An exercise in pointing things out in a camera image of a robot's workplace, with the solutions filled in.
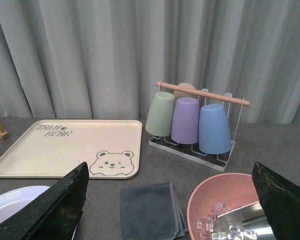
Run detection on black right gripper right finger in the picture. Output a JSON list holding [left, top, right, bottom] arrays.
[[251, 162, 300, 240]]

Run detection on pink plastic bowl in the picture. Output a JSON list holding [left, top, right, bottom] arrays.
[[187, 173, 259, 240]]

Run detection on white wire cup rack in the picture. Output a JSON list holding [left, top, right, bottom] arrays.
[[148, 81, 250, 172]]

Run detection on grey curtain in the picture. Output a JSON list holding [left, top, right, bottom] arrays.
[[0, 0, 300, 124]]

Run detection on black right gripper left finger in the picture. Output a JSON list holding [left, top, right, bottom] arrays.
[[0, 162, 89, 240]]

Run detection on grey folded cloth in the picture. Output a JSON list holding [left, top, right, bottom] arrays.
[[120, 182, 189, 240]]

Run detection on clear ice cubes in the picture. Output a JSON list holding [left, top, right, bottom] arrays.
[[196, 202, 258, 240]]

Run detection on steel ice scoop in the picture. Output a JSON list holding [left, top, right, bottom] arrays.
[[213, 201, 276, 240]]

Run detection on beige bear tray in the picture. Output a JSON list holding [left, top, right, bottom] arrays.
[[0, 119, 143, 179]]

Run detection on beige plastic cup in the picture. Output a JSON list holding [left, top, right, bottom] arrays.
[[173, 82, 195, 102]]

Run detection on purple plastic cup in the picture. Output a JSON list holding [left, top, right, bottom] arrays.
[[171, 97, 200, 145]]

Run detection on green plastic cup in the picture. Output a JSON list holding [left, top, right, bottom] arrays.
[[145, 91, 175, 137]]

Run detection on blue plastic cup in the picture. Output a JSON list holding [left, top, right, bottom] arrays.
[[198, 104, 232, 155]]

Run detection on white ridged plate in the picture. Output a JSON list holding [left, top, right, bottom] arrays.
[[0, 185, 78, 240]]

